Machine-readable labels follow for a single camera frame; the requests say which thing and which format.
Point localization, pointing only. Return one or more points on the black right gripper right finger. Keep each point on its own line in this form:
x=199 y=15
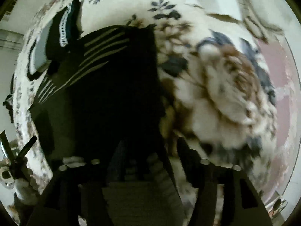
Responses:
x=241 y=203

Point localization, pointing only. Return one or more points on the dark green knit garment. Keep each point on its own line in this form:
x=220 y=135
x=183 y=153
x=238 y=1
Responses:
x=110 y=167

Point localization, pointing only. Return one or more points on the black white striped garment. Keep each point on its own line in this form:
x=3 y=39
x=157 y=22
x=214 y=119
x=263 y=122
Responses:
x=111 y=71

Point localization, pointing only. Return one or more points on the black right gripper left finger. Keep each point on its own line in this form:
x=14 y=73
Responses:
x=69 y=194

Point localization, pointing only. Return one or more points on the floral bed sheet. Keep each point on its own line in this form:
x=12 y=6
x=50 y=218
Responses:
x=218 y=92

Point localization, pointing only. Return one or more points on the dark green plush blanket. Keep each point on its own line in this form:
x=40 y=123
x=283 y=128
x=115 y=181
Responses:
x=57 y=34

